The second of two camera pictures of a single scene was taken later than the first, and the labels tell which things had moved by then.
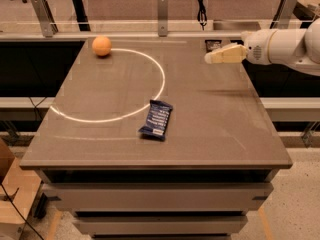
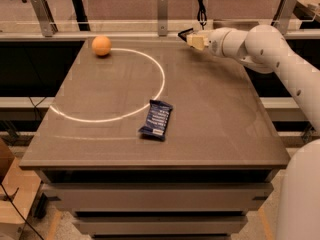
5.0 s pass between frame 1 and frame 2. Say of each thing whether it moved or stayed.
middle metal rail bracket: stayed
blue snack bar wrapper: stayed
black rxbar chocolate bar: moved
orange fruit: stayed
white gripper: moved
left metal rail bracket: stayed
